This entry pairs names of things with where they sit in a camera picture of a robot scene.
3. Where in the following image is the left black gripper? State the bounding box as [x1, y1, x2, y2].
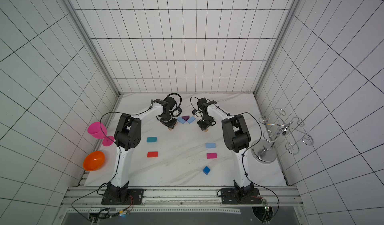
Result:
[159, 112, 178, 130]

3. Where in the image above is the light blue block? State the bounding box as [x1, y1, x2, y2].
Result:
[187, 117, 196, 124]
[177, 117, 186, 124]
[206, 143, 216, 149]

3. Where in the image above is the teal block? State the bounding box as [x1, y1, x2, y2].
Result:
[147, 137, 158, 143]

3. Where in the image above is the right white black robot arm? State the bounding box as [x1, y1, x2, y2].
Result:
[193, 98, 261, 204]

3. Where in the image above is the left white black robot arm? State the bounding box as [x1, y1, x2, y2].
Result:
[104, 93, 182, 203]

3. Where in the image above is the magenta block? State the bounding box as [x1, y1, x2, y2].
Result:
[207, 153, 218, 159]

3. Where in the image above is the dark blue cube block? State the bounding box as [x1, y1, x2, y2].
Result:
[203, 166, 211, 175]

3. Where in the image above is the red block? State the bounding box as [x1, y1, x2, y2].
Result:
[147, 151, 159, 158]

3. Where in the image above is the magenta plastic goblet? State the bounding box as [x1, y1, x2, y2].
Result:
[87, 122, 115, 147]

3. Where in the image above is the orange plastic bowl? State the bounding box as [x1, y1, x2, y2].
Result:
[83, 151, 106, 172]

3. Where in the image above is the chrome wire cup rack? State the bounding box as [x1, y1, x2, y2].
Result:
[251, 108, 314, 164]

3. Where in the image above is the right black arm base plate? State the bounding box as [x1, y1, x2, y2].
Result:
[218, 188, 262, 205]

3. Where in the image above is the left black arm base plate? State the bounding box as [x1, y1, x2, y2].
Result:
[101, 189, 144, 206]

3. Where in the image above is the aluminium mounting rail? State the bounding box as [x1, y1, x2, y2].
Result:
[62, 187, 304, 209]

